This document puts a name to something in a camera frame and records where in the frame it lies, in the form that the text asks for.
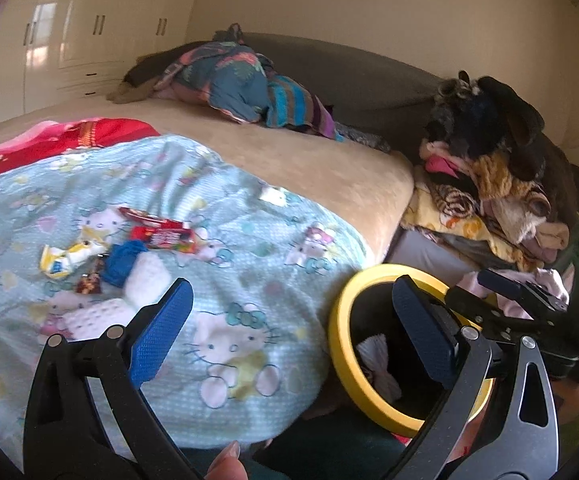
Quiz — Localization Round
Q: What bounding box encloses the yellow rim black trash bin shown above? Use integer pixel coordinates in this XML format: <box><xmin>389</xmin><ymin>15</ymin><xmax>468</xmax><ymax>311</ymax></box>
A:
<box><xmin>329</xmin><ymin>264</ymin><xmax>478</xmax><ymax>438</ymax></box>

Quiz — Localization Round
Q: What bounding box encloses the yellow white snack wrapper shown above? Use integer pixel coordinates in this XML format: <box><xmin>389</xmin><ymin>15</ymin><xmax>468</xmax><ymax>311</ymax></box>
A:
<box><xmin>39</xmin><ymin>240</ymin><xmax>108</xmax><ymax>280</ymax></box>

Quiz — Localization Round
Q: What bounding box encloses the person's thumb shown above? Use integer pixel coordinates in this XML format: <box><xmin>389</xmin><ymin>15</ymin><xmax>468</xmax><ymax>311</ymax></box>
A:
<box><xmin>205</xmin><ymin>441</ymin><xmax>248</xmax><ymax>480</ymax></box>

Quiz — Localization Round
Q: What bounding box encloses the pale pink cloth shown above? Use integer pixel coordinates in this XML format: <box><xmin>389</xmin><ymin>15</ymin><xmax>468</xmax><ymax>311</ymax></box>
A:
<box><xmin>457</xmin><ymin>269</ymin><xmax>569</xmax><ymax>320</ymax></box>

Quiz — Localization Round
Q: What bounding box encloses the small dark candy wrapper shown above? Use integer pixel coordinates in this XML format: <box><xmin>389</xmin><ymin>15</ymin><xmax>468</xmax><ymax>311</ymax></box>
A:
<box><xmin>75</xmin><ymin>256</ymin><xmax>105</xmax><ymax>295</ymax></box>

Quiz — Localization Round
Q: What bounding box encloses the clothes pile on stool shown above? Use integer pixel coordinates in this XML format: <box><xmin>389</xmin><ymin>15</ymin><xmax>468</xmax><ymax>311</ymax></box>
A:
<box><xmin>401</xmin><ymin>72</ymin><xmax>579</xmax><ymax>271</ymax></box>

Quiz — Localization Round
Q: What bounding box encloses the white knitted cloth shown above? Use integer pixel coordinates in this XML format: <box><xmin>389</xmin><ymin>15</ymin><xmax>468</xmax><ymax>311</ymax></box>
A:
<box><xmin>39</xmin><ymin>250</ymin><xmax>174</xmax><ymax>344</ymax></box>

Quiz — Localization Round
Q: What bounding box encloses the grey storage stool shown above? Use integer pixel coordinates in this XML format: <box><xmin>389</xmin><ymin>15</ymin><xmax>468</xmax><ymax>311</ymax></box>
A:
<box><xmin>384</xmin><ymin>229</ymin><xmax>479</xmax><ymax>286</ymax></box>

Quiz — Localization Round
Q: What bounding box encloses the blue knitted cloth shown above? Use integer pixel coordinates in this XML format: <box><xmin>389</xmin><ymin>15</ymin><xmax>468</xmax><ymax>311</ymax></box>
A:
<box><xmin>100</xmin><ymin>240</ymin><xmax>148</xmax><ymax>288</ymax></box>

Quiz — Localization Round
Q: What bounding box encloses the light blue cartoon quilt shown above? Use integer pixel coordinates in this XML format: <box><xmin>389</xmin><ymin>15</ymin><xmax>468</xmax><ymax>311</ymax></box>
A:
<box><xmin>0</xmin><ymin>136</ymin><xmax>373</xmax><ymax>463</ymax></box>

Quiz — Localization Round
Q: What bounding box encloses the red snack wrapper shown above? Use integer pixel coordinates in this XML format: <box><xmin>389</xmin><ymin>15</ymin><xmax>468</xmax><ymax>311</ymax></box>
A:
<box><xmin>118</xmin><ymin>207</ymin><xmax>196</xmax><ymax>254</ymax></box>

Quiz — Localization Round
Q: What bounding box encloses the beige plush bed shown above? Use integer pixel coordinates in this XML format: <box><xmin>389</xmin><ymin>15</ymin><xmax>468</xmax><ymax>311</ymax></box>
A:
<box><xmin>0</xmin><ymin>96</ymin><xmax>413</xmax><ymax>262</ymax></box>

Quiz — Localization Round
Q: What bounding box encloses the red pink blanket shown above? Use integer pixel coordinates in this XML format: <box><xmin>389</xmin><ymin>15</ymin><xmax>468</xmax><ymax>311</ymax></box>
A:
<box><xmin>0</xmin><ymin>118</ymin><xmax>160</xmax><ymax>174</ymax></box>

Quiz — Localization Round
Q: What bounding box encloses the striped colourful blanket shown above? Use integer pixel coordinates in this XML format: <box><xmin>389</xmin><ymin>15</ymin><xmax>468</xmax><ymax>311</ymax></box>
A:
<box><xmin>265</xmin><ymin>75</ymin><xmax>339</xmax><ymax>141</ymax></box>

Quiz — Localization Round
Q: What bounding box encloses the dark brown garment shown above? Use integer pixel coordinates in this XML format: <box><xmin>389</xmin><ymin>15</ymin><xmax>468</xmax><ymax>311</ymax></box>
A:
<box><xmin>106</xmin><ymin>41</ymin><xmax>204</xmax><ymax>104</ymax></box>

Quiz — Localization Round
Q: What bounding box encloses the blue floral bundled quilt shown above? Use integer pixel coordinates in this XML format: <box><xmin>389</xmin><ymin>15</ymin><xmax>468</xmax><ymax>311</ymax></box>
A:
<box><xmin>153</xmin><ymin>23</ymin><xmax>270</xmax><ymax>124</ymax></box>

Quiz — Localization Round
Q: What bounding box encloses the cream glossy wardrobe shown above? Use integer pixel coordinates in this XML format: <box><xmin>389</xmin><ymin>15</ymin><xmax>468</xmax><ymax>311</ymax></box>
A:
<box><xmin>0</xmin><ymin>0</ymin><xmax>194</xmax><ymax>122</ymax></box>

